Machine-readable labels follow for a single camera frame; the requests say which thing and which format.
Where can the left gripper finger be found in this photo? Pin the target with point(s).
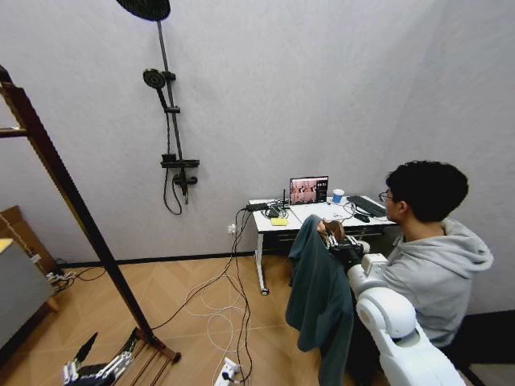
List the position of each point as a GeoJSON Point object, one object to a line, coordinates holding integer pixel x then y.
{"type": "Point", "coordinates": [82, 354]}
{"type": "Point", "coordinates": [120, 356]}

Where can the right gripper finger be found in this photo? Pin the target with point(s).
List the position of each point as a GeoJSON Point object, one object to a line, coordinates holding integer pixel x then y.
{"type": "Point", "coordinates": [351, 240]}
{"type": "Point", "coordinates": [331, 241]}

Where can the brown wooden hanger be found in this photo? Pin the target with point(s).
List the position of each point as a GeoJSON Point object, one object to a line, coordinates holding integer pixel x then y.
{"type": "Point", "coordinates": [334, 230]}

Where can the dark teal garment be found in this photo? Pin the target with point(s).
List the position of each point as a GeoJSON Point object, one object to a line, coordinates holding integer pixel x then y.
{"type": "Point", "coordinates": [318, 281]}

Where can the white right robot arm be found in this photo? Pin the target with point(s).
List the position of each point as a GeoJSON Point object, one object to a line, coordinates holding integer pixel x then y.
{"type": "Point", "coordinates": [386, 313]}

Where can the small black mouse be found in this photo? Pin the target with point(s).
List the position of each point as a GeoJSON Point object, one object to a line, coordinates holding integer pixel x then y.
{"type": "Point", "coordinates": [361, 217]}

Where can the white desk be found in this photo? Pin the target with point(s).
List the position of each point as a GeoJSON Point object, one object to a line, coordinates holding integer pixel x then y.
{"type": "Point", "coordinates": [314, 213]}

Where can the black keyboard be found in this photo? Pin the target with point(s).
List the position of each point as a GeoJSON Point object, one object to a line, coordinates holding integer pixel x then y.
{"type": "Point", "coordinates": [367, 206]}

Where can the blue and white cup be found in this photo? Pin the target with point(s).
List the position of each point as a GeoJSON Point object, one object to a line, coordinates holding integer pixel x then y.
{"type": "Point", "coordinates": [338, 196]}

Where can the yellow sticky note pad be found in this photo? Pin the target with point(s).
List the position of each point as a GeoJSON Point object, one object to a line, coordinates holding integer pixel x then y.
{"type": "Point", "coordinates": [278, 222]}

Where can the laptop with lit screen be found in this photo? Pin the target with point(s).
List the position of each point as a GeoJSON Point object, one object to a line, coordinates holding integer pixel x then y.
{"type": "Point", "coordinates": [309, 190]}

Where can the black antenna device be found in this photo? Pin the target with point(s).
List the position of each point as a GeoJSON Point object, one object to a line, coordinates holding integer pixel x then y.
{"type": "Point", "coordinates": [285, 199]}

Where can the white power strip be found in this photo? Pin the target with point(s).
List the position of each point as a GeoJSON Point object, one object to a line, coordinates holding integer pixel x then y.
{"type": "Point", "coordinates": [228, 369]}
{"type": "Point", "coordinates": [58, 276]}

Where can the black hub box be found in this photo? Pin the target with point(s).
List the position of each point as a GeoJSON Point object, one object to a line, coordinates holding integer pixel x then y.
{"type": "Point", "coordinates": [256, 207]}

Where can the person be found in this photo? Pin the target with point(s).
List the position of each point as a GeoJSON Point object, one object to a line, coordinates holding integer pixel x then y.
{"type": "Point", "coordinates": [434, 261]}

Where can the grey cabinet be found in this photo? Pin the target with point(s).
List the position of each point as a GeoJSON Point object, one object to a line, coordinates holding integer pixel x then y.
{"type": "Point", "coordinates": [20, 289]}

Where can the brown cardboard box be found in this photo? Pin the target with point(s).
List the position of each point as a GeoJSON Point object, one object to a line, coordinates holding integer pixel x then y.
{"type": "Point", "coordinates": [20, 229]}

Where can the dark wooden clothes rack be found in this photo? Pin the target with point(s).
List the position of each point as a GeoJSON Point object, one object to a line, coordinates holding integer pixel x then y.
{"type": "Point", "coordinates": [80, 209]}

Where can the black shower mixer shelf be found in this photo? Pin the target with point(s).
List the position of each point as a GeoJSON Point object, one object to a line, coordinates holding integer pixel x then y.
{"type": "Point", "coordinates": [180, 164]}

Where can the black shower riser pipe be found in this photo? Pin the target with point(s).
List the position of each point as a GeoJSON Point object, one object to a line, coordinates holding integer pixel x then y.
{"type": "Point", "coordinates": [169, 88]}

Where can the black hand shower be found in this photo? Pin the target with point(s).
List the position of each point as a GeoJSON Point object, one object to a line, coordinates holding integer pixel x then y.
{"type": "Point", "coordinates": [153, 78]}

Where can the black rain shower head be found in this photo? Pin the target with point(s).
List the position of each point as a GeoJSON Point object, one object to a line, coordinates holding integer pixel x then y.
{"type": "Point", "coordinates": [147, 8]}

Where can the white wall socket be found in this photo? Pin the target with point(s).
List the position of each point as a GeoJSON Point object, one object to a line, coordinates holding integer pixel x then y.
{"type": "Point", "coordinates": [232, 229]}

